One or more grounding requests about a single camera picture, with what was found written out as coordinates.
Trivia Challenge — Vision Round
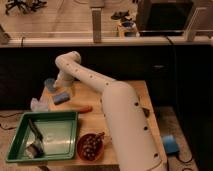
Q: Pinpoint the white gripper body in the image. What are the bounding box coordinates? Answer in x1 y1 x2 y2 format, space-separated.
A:
53 71 72 88

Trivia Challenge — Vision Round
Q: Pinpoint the blue sponge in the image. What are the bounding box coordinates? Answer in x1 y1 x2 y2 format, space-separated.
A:
52 92 70 105

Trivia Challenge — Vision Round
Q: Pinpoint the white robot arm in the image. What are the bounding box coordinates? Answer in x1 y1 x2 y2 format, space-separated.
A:
55 51 167 171

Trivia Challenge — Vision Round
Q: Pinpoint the green plastic tray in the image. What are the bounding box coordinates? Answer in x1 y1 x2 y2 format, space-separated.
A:
6 111 78 163

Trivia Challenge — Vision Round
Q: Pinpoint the black spatula in tray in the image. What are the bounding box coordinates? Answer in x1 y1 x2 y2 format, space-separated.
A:
25 119 44 159

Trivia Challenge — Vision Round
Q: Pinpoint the blue plastic cup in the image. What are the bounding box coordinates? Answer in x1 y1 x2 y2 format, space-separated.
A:
44 78 56 93

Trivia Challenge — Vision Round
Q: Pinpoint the orange carrot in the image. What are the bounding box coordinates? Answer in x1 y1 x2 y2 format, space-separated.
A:
71 106 93 114

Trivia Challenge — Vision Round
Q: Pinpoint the red bowl of grapes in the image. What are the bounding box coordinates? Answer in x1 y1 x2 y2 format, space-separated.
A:
77 132 105 162

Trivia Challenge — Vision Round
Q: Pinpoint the black office chair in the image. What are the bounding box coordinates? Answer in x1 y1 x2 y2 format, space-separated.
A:
5 0 47 15

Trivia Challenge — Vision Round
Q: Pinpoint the black rectangular block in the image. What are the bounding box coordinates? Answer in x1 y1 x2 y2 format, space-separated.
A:
142 107 150 118

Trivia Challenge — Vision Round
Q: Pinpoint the black monitor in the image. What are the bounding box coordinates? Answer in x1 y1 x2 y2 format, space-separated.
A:
136 0 193 36

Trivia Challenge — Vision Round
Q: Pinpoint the blue foot pedal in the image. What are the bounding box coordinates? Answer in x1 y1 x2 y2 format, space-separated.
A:
162 135 179 155

